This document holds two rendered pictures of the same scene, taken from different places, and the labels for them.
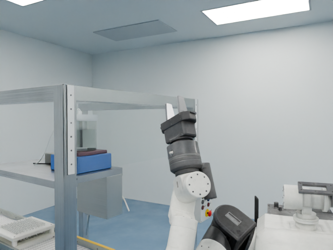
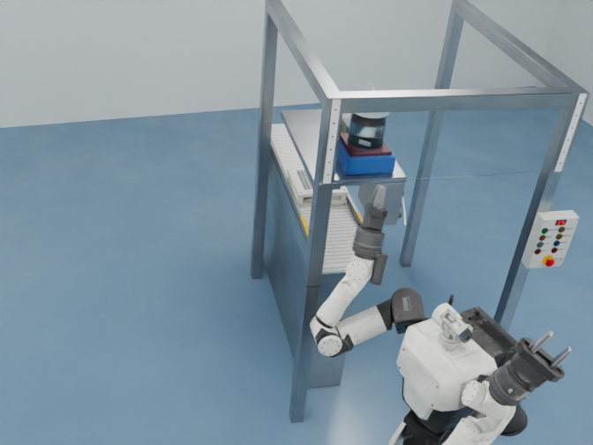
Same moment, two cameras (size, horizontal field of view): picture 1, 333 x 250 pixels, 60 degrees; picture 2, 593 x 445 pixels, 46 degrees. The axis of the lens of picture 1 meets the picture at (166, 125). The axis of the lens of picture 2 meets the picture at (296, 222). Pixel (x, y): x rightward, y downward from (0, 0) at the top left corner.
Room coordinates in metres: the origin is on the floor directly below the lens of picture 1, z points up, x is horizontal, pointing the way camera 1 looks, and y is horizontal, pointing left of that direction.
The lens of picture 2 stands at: (-0.71, -0.97, 2.69)
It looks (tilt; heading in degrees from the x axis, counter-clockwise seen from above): 34 degrees down; 39
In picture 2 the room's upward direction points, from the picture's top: 5 degrees clockwise
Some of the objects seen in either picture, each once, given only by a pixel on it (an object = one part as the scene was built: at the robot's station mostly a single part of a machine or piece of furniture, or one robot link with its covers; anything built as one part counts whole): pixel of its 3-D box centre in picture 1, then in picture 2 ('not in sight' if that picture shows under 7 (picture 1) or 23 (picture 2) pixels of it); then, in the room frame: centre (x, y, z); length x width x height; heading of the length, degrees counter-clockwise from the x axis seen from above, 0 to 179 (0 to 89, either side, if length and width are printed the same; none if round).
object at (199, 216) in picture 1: (202, 199); (549, 239); (1.92, -0.25, 1.03); 0.17 x 0.06 x 0.26; 145
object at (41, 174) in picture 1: (50, 170); (339, 145); (1.44, 0.58, 1.31); 0.62 x 0.38 x 0.04; 55
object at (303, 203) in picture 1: (303, 202); (451, 325); (0.78, -0.38, 1.34); 0.10 x 0.07 x 0.09; 71
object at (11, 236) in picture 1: (23, 227); (317, 181); (1.62, 0.81, 0.95); 0.25 x 0.24 x 0.02; 145
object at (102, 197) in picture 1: (99, 192); (380, 190); (1.44, 0.34, 1.20); 0.22 x 0.11 x 0.20; 55
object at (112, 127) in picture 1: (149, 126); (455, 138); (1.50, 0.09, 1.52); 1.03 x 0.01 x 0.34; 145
